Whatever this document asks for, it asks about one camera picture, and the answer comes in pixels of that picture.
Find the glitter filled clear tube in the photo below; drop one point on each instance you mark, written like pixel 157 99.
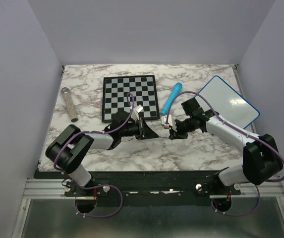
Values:
pixel 66 93

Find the blue framed whiteboard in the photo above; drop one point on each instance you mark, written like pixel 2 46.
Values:
pixel 229 103

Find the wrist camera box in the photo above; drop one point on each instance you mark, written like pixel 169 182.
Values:
pixel 135 112
pixel 168 122

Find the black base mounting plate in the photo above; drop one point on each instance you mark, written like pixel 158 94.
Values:
pixel 108 192

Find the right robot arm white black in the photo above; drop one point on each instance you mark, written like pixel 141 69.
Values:
pixel 260 157

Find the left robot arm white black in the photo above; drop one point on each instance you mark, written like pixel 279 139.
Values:
pixel 68 150

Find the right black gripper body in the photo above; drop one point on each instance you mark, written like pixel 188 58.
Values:
pixel 185 125

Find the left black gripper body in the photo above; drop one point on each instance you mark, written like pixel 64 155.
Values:
pixel 136 129

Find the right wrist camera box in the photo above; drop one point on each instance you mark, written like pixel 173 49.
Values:
pixel 168 122

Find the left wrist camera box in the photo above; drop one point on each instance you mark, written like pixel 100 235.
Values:
pixel 135 112

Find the light blue cylinder tube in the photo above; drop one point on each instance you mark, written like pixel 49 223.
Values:
pixel 175 90

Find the aluminium rail frame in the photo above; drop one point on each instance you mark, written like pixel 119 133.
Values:
pixel 46 213

